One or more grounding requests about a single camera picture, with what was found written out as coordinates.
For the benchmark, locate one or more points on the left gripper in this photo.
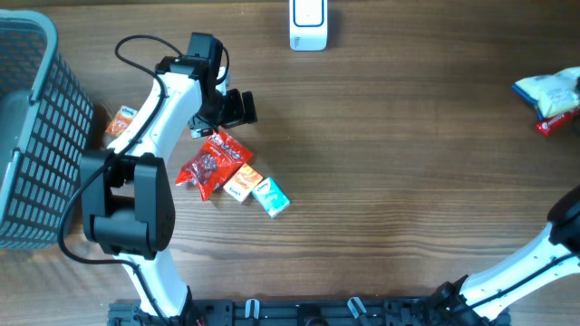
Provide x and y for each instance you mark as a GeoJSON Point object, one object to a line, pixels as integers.
{"type": "Point", "coordinates": [199, 124]}

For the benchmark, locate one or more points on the red snack bag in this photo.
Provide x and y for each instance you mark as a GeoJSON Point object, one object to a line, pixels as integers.
{"type": "Point", "coordinates": [217, 160]}

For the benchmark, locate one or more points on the orange tissue pack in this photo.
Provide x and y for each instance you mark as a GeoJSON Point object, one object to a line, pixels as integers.
{"type": "Point", "coordinates": [241, 184]}
{"type": "Point", "coordinates": [121, 121]}

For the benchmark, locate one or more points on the teal tissue pack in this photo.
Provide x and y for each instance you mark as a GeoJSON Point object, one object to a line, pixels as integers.
{"type": "Point", "coordinates": [271, 197]}

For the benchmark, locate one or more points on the red candy bar wrapper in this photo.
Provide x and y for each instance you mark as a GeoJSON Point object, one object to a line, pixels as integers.
{"type": "Point", "coordinates": [548, 126]}

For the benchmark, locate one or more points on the cream snack pouch blue seal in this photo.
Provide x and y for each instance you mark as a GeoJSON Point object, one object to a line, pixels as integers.
{"type": "Point", "coordinates": [550, 95]}

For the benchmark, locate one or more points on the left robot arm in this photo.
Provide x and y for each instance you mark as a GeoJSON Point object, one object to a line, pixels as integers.
{"type": "Point", "coordinates": [127, 205]}

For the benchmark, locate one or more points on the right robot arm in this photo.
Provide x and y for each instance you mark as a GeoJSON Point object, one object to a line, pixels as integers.
{"type": "Point", "coordinates": [479, 298]}

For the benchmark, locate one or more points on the white barcode scanner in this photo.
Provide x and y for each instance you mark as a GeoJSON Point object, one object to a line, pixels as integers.
{"type": "Point", "coordinates": [308, 25]}

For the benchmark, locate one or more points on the grey plastic shopping basket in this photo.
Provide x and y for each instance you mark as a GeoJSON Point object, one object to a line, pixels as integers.
{"type": "Point", "coordinates": [46, 125]}

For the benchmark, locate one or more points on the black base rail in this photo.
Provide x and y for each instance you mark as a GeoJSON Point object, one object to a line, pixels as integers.
{"type": "Point", "coordinates": [404, 311]}

